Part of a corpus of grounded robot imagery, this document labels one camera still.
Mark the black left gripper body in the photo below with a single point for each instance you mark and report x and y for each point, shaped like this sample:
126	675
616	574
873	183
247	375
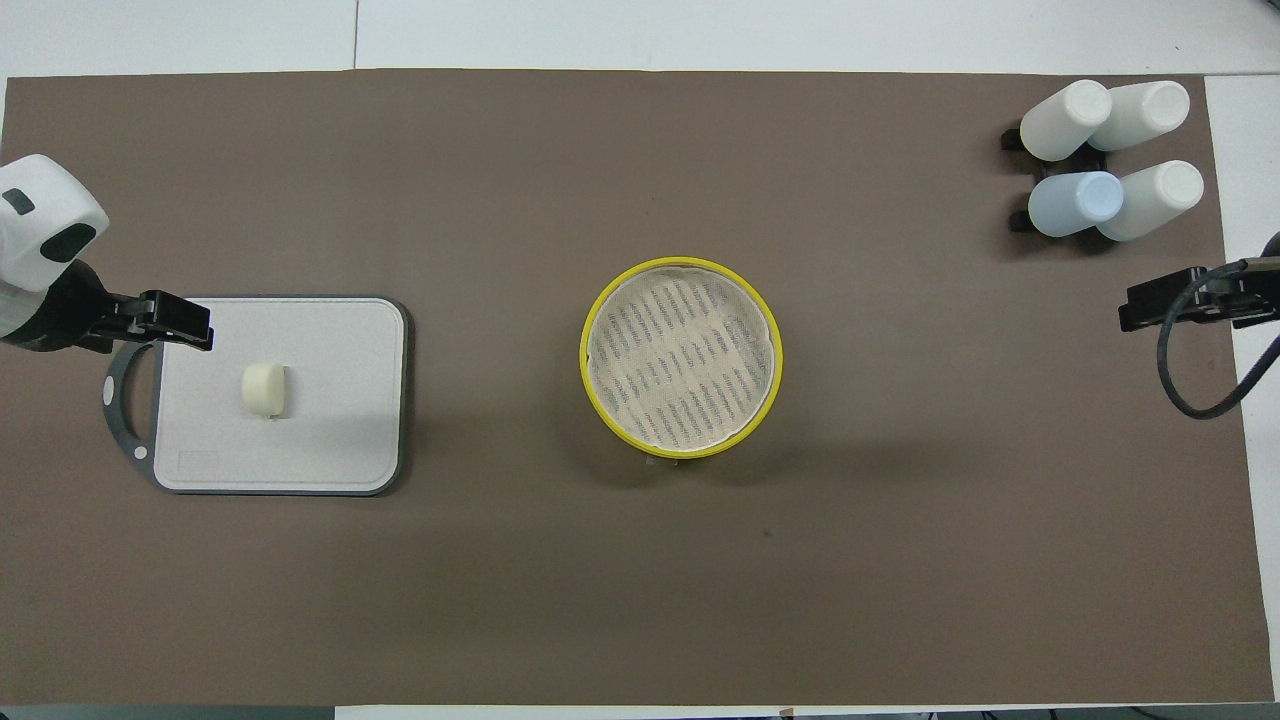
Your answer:
70	310

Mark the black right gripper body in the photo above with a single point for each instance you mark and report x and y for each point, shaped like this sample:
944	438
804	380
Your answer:
1240	295

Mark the white steamed bun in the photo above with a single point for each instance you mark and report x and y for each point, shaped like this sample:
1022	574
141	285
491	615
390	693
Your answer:
265	389

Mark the yellow woven steamer lid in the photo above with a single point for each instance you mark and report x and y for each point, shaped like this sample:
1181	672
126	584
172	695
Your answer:
680	350

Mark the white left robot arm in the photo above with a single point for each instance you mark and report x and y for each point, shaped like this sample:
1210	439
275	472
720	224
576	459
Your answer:
50	200

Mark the yellow bamboo steamer basket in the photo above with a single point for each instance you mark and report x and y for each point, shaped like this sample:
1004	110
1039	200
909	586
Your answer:
690	455

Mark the white plastic bottle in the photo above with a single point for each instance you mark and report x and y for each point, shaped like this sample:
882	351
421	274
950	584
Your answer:
1145	110
1060	120
1155	198

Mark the light blue plastic bottle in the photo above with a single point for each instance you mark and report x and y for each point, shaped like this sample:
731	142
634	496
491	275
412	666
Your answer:
1075	203

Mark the black bottle rack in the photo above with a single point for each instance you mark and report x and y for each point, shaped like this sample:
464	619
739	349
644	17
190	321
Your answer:
1012	138

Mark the brown table mat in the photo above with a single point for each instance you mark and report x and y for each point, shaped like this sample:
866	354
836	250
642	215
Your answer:
640	580

